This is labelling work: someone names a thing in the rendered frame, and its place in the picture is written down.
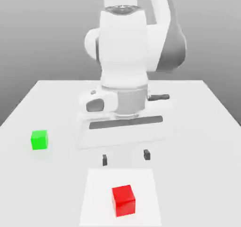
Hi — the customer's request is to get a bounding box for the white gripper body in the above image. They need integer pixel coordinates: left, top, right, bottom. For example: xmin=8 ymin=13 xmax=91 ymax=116
xmin=74 ymin=103 xmax=173 ymax=150

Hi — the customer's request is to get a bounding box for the small red cube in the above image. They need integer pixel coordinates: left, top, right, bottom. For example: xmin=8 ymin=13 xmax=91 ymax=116
xmin=111 ymin=184 xmax=137 ymax=218

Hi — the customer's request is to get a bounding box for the small green cube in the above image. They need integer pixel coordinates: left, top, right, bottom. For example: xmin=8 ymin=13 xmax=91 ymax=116
xmin=30 ymin=130 xmax=49 ymax=151

